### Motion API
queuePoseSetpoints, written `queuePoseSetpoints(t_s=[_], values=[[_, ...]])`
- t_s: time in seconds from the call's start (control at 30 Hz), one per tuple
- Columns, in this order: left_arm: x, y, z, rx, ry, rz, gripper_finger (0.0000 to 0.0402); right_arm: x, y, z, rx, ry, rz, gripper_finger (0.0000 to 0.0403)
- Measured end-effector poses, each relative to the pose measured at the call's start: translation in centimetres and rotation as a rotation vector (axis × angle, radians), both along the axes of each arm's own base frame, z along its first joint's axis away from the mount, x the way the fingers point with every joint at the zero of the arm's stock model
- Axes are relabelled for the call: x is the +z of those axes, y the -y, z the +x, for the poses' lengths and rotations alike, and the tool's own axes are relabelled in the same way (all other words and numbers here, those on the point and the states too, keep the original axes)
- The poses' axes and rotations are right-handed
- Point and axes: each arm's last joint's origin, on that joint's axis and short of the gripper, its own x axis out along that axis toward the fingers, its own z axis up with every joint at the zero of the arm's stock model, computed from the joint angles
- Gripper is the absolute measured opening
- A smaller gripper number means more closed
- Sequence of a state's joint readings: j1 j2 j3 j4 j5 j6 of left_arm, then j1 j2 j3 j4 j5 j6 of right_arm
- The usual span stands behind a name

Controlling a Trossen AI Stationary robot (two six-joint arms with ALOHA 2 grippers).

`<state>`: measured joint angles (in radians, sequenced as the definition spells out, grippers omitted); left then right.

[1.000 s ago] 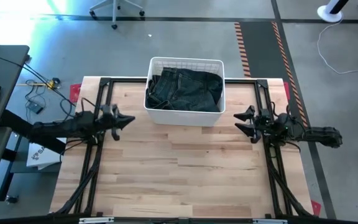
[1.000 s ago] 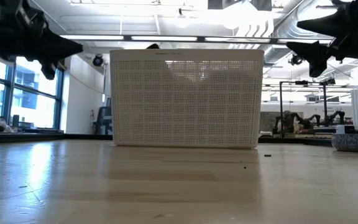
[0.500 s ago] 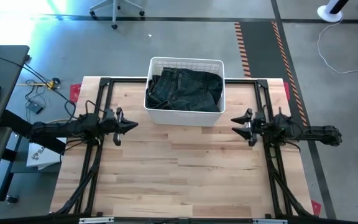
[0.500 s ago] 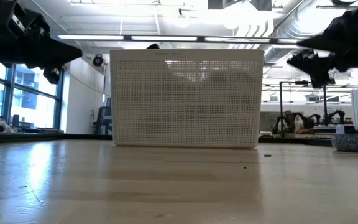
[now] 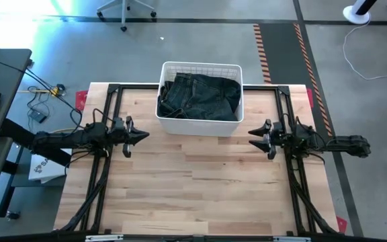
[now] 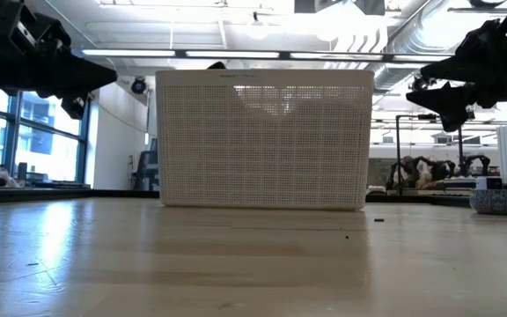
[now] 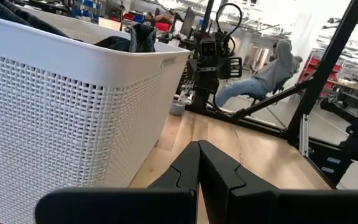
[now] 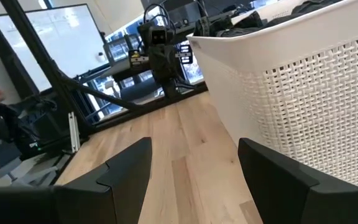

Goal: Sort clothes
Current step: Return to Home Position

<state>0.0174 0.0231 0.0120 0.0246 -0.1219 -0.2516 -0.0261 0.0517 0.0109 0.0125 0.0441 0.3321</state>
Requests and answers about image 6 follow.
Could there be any white perforated plastic basket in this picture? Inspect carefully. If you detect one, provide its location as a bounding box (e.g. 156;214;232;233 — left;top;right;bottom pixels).
155;68;376;211

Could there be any small white box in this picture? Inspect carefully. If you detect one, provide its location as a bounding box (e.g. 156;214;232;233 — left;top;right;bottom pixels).
474;175;504;191

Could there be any black aluminium table frame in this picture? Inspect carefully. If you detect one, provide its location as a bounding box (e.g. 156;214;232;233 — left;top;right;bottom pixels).
0;188;473;207

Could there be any black distant stand frame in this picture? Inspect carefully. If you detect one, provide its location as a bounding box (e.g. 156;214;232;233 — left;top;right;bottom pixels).
393;113;477;195

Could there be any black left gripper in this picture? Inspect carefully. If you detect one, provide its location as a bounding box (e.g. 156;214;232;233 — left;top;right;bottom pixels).
0;0;119;122

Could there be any long ceiling light rail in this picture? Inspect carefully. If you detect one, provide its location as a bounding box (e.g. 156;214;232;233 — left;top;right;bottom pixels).
80;48;455;63

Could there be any black ceiling rail fixture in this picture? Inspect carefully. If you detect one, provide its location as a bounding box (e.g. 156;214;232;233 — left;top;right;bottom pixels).
446;0;507;14

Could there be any round black wall speaker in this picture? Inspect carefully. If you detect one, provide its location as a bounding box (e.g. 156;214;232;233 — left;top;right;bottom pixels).
130;77;148;95

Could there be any black ceiling camera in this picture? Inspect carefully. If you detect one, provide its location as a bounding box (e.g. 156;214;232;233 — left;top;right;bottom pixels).
411;74;435;92

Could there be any small patterned round bowl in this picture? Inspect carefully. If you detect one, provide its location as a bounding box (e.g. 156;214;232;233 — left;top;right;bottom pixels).
468;188;507;217

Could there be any black office chair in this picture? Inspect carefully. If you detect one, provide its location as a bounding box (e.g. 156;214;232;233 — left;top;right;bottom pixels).
130;136;161;192

